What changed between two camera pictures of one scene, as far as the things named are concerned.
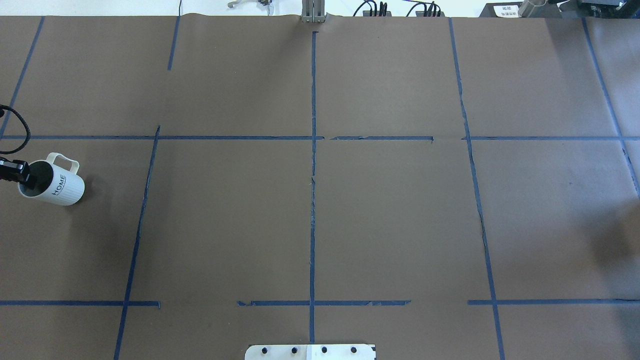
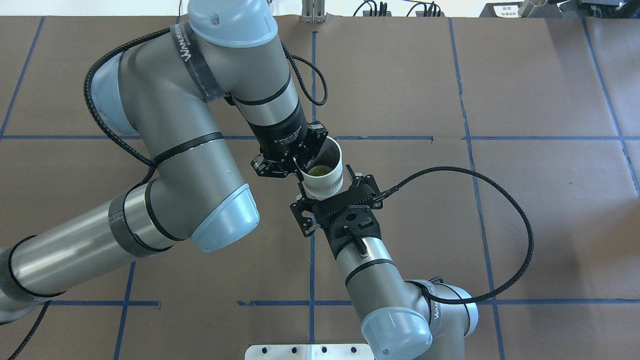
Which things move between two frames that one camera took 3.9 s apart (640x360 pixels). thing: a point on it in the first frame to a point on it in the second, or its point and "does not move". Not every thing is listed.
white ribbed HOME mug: [55, 181] to [324, 178]
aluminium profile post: [313, 11] does not move
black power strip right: [429, 14] does not move
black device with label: [504, 9] does not move
